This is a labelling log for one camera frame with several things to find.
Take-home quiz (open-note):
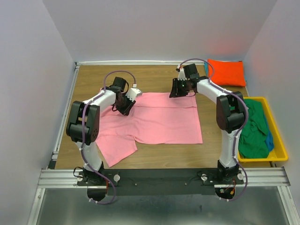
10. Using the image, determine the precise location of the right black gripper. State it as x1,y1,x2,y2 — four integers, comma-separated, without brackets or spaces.
168,78,189,98

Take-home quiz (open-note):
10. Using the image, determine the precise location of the pink t shirt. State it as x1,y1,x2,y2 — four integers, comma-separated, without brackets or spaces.
96,92,203,167

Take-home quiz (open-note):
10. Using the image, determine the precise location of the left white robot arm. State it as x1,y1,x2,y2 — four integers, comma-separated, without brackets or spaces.
66,77,142,186

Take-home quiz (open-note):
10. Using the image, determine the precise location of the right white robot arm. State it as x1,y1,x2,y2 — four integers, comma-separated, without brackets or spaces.
169,64,248,185

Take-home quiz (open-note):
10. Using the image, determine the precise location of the folded blue t shirt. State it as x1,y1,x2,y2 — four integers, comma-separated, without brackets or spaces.
204,62,209,78

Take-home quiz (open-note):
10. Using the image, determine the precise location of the folded orange t shirt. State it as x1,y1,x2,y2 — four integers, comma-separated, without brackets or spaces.
207,59,246,87

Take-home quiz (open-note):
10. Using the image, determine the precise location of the green t shirt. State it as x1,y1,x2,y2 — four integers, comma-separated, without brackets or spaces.
239,99,270,159

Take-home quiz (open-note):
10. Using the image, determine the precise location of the blue t shirt in bin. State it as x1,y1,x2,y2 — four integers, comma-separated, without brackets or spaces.
264,116,274,152

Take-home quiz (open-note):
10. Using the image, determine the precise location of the yellow plastic bin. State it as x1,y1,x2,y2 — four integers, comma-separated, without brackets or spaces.
238,97,288,163

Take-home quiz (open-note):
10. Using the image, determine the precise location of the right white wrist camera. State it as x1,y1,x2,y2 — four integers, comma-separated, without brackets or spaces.
176,66,187,81

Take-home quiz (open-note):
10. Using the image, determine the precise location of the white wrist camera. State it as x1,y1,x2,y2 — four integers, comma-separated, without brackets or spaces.
125,83,143,102
176,66,187,81

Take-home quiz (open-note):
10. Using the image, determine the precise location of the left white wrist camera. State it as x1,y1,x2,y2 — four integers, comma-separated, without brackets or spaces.
125,83,143,102

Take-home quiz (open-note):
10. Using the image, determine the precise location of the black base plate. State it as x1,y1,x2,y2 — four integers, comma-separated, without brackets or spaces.
74,168,244,202

